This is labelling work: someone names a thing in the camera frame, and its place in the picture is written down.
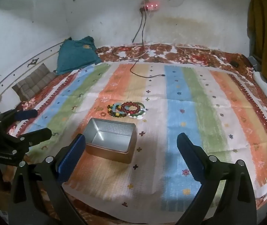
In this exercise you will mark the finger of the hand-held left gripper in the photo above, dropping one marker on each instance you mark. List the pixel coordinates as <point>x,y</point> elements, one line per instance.
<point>27,114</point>
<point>38,135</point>

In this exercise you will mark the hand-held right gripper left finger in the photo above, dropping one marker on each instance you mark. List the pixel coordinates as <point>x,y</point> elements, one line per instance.
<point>70,159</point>

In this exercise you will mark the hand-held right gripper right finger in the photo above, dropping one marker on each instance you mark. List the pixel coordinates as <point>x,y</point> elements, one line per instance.
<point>190,160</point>

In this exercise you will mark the rectangular metal tin box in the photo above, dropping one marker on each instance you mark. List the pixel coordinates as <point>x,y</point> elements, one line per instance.
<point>124,155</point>

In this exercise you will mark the green jade bangle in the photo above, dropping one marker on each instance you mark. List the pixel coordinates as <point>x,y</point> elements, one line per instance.
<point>145,109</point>

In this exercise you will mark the striped grey cushion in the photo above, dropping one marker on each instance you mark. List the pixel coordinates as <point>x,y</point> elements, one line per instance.
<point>34,80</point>

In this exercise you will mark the striped pastel blanket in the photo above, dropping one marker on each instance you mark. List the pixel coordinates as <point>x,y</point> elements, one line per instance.
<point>194,112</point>

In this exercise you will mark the teal cloth pillow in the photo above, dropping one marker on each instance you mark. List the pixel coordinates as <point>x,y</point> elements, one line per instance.
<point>77,54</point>

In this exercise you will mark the small black oval object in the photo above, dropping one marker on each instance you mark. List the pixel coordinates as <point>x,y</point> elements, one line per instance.
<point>235,63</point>

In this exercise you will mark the power strip with red lights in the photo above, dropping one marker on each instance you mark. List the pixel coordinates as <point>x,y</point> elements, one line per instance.
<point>151,5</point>

